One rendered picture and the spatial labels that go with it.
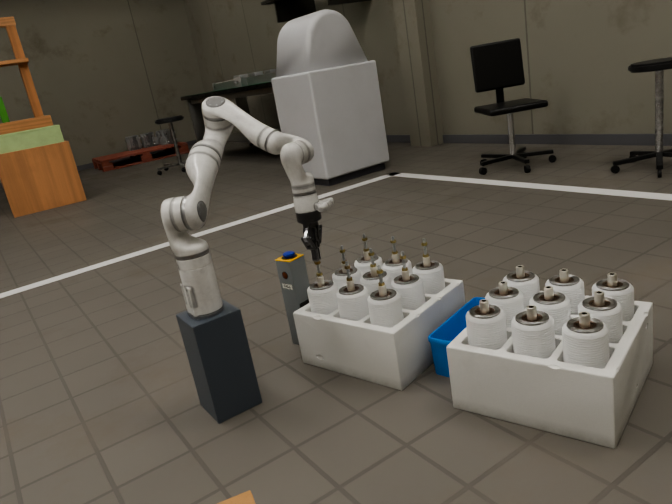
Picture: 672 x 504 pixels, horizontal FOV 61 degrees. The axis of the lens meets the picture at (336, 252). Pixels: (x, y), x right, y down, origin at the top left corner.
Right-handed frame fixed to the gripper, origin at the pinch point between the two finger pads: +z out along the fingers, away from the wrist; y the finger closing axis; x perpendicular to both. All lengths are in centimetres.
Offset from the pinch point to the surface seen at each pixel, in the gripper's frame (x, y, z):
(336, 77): -75, -284, -45
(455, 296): 38.9, -11.3, 20.5
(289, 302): -15.9, -7.7, 19.2
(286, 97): -119, -286, -36
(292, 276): -12.2, -6.2, 9.3
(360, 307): 14.1, 8.1, 14.5
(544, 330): 64, 30, 11
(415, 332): 29.9, 10.1, 21.8
